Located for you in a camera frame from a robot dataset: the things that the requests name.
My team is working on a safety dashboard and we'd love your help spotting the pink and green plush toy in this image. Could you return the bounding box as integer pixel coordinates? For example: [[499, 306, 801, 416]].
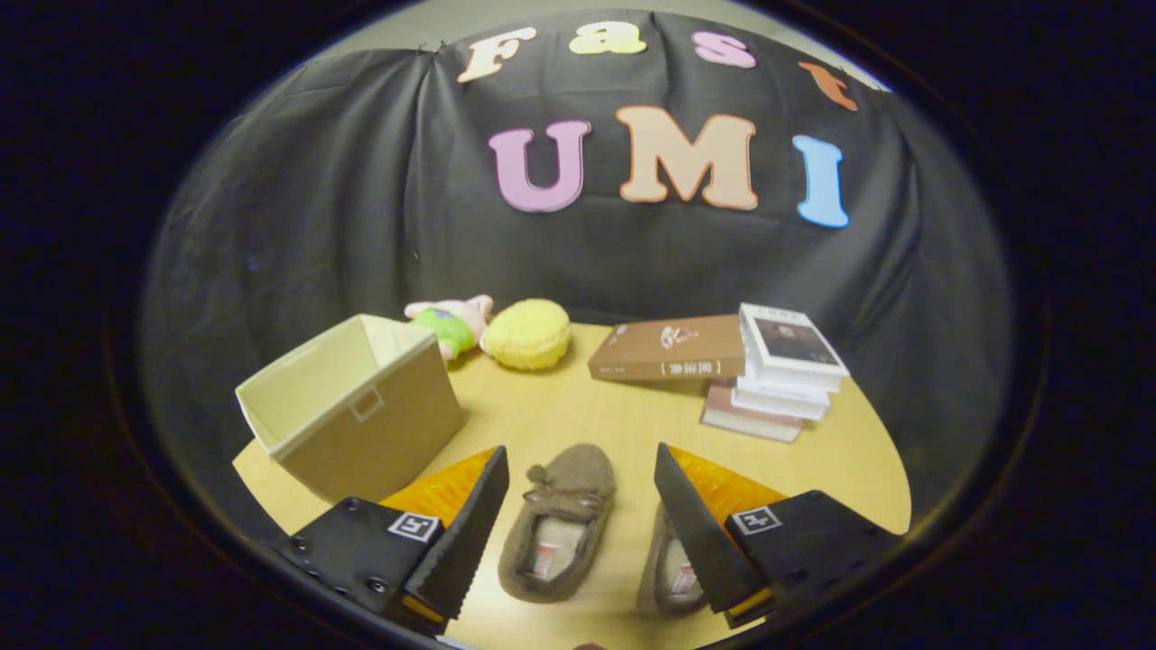
[[404, 294, 495, 362]]

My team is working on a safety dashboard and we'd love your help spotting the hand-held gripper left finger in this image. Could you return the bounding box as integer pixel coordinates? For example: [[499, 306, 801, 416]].
[[271, 445, 511, 633]]

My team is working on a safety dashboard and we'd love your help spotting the beige fabric storage box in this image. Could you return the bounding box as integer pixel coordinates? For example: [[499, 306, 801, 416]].
[[235, 313, 468, 505]]

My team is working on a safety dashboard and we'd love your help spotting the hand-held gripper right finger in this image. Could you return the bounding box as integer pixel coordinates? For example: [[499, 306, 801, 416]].
[[653, 442, 904, 630]]

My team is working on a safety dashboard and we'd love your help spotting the white book with portrait cover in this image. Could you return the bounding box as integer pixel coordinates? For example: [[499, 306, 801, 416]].
[[739, 303, 851, 391]]

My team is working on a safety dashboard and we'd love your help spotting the yellow round plush toy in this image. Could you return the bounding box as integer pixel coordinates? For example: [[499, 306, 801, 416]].
[[483, 299, 573, 372]]

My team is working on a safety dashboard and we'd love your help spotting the black backdrop cloth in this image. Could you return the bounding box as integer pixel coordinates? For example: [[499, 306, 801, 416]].
[[140, 9, 1017, 543]]

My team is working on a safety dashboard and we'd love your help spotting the pinkish brown book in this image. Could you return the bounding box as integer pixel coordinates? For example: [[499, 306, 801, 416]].
[[700, 379, 805, 443]]

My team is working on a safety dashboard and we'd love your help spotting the brown fuzzy slipper shoe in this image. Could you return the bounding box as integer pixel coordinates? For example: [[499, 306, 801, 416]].
[[498, 443, 618, 604], [635, 501, 714, 619]]

